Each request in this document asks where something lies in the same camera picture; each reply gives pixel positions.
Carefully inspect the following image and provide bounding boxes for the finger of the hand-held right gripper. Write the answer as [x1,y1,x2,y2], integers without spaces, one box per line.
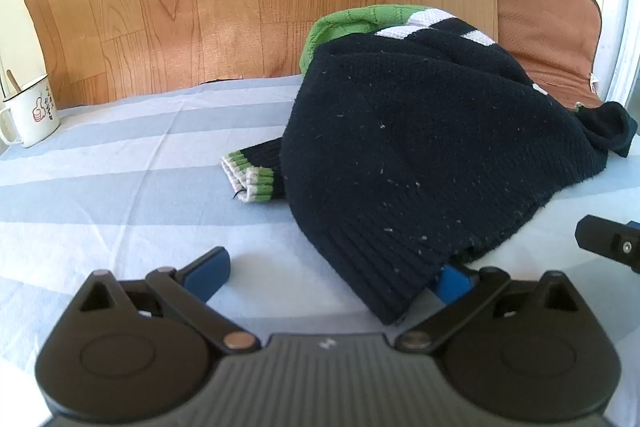
[575,214,640,278]

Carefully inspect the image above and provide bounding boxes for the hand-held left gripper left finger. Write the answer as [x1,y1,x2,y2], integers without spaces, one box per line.
[72,246,262,355]

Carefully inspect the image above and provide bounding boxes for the white window frame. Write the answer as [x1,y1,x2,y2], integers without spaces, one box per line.
[600,0,640,104]

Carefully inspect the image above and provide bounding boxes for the brown seat cushion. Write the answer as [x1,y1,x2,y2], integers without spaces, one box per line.
[495,0,603,108]

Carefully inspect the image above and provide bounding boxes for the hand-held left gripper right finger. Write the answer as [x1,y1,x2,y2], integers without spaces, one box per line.
[394,264,585,354]

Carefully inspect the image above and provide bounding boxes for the striped grey bed sheet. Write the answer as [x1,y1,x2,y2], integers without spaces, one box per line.
[0,74,640,427]

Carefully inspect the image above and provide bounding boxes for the white enamel mug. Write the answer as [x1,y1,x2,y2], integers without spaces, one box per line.
[0,74,61,148]

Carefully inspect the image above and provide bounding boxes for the black green white knit sweater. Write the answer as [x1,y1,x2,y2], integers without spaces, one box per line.
[220,5,640,327]

